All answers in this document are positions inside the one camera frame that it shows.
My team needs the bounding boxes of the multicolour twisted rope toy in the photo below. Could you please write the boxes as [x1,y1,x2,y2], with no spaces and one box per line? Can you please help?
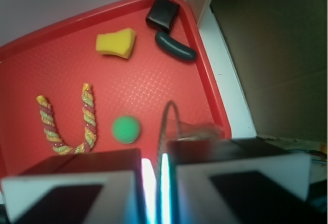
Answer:
[36,83,97,155]

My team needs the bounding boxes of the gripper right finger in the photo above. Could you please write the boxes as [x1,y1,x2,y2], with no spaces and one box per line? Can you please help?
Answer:
[167,139,327,223]

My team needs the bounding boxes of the black rectangular block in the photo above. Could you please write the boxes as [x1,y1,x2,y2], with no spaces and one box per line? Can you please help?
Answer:
[146,0,180,34]

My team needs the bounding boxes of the green dimpled ball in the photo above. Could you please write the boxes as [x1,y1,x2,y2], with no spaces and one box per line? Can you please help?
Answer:
[112,115,141,144]

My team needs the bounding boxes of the red plastic tray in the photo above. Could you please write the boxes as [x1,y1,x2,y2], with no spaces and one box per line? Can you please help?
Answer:
[1,0,232,177]

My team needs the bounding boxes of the silver keys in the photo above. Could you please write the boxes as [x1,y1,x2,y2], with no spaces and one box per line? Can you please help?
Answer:
[154,100,223,176]

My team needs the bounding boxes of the yellow sponge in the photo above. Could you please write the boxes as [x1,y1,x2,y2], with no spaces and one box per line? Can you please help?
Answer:
[95,28,136,59]

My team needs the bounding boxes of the dark green cucumber toy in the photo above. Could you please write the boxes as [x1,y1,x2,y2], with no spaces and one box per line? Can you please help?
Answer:
[155,31,197,62]

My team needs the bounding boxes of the brown cardboard panel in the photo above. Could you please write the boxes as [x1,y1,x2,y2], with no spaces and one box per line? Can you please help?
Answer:
[179,0,328,142]

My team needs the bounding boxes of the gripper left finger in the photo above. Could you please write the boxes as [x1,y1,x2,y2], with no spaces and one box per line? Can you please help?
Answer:
[1,149,142,223]

